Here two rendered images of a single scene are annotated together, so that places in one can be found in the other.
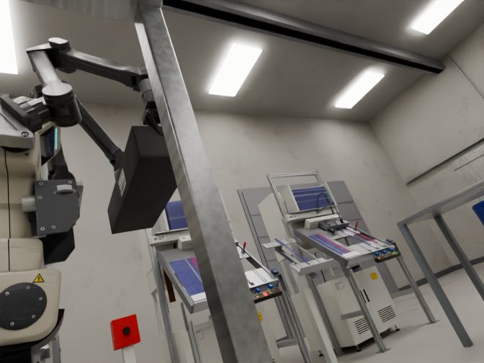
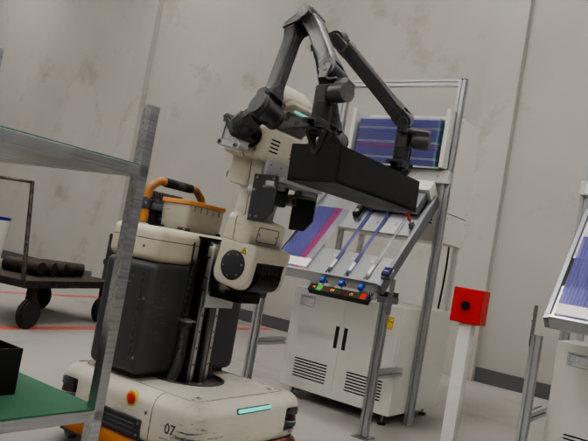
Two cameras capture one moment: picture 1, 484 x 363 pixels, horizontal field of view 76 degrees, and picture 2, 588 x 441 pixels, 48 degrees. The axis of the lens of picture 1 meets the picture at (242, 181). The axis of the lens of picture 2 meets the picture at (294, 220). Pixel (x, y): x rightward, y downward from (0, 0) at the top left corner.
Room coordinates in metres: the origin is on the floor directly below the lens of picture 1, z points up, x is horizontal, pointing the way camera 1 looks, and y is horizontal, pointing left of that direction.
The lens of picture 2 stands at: (0.11, -1.61, 0.80)
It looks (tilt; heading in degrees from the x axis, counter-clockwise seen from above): 3 degrees up; 70
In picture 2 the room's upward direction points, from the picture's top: 10 degrees clockwise
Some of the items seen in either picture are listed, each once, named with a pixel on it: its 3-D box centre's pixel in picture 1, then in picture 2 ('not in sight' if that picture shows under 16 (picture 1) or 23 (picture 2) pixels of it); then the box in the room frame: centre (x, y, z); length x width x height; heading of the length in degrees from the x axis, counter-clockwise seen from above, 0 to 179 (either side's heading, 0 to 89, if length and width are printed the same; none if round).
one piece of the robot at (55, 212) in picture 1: (52, 215); (283, 195); (0.84, 0.58, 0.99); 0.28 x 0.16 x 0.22; 36
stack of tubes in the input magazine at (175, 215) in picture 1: (194, 214); not in sight; (2.68, 0.52, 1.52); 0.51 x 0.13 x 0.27; 125
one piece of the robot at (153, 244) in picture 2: not in sight; (183, 290); (0.61, 0.89, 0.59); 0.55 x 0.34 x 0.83; 36
